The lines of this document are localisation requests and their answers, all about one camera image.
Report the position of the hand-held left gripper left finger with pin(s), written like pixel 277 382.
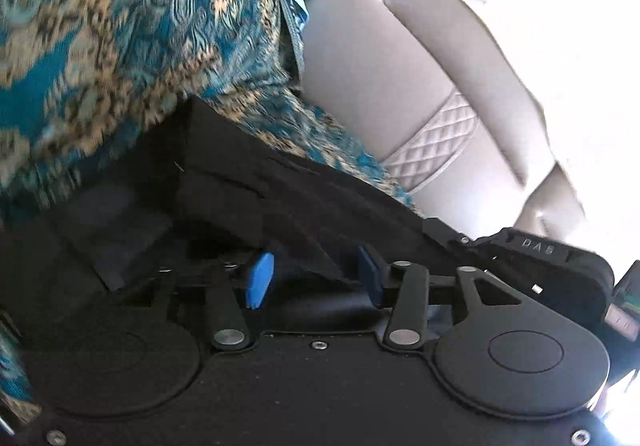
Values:
pixel 260 278

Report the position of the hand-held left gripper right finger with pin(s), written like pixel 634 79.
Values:
pixel 370 276

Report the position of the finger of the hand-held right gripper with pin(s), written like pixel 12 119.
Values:
pixel 445 233

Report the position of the black pants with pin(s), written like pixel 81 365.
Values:
pixel 240 186

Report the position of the beige padded headboard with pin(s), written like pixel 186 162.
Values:
pixel 400 91

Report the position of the teal gold patterned blanket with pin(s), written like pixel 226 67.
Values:
pixel 115 41

